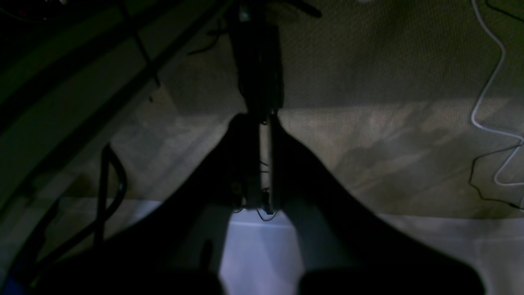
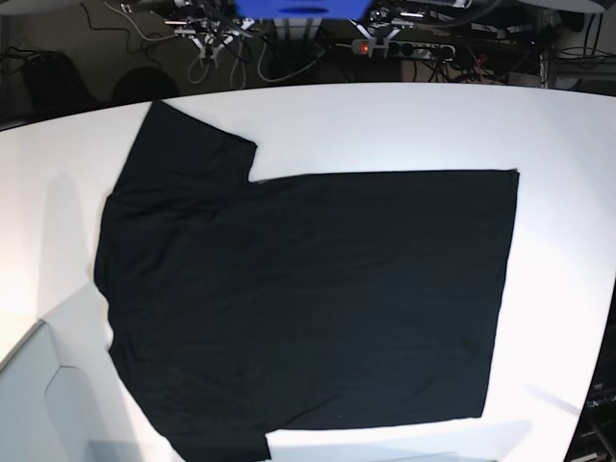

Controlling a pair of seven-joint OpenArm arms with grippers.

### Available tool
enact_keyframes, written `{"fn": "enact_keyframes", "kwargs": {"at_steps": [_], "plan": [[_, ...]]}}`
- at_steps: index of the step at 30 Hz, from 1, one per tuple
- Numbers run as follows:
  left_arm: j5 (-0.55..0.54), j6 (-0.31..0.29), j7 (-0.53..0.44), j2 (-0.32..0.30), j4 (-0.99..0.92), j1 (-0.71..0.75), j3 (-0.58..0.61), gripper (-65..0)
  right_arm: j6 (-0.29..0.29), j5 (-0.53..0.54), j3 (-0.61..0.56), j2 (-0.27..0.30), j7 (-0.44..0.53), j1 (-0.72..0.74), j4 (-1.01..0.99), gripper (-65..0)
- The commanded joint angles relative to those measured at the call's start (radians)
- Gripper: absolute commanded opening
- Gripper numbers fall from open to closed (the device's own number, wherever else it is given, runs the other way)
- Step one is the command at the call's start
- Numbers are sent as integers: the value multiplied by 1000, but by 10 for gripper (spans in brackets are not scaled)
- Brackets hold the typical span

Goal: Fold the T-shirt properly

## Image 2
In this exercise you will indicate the black T-shirt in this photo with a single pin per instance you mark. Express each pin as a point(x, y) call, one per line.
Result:
point(312, 302)

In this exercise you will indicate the grey power strip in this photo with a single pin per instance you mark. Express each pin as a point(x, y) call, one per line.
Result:
point(407, 50)

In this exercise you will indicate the blue box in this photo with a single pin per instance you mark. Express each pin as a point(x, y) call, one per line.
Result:
point(328, 9)

